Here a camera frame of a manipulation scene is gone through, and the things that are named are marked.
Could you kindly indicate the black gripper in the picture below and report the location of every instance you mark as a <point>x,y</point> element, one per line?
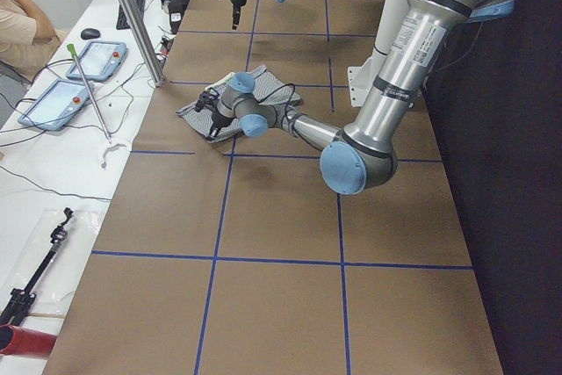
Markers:
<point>218,120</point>
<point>237,3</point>

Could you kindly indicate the striped polo shirt white collar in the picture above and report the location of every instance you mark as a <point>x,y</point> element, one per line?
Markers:
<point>257,99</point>

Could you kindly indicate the seated person beige clothes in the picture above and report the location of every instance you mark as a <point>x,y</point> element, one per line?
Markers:
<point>28,37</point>

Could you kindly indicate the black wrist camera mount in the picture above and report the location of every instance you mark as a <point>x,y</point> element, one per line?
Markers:
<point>208,100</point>

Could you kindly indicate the black computer mouse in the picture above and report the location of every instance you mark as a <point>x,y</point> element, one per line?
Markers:
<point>90,34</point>

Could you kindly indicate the far blue teach pendant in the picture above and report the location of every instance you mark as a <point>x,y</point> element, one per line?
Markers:
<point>101,59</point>

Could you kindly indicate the blue teach pendant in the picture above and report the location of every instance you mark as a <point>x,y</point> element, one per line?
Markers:
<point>57,105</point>
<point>101,59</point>

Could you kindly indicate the red cylinder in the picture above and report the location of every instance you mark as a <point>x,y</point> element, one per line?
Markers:
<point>25,342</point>

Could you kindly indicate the aluminium frame post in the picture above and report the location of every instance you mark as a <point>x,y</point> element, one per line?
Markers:
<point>140,33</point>

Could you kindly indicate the metal reacher grabber tool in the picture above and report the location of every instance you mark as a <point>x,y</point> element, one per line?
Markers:
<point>111,144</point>

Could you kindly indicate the near blue teach pendant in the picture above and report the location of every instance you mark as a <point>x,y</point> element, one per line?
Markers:
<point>57,105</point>

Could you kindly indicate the black box with white label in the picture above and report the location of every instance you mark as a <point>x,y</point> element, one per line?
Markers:
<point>176,9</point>

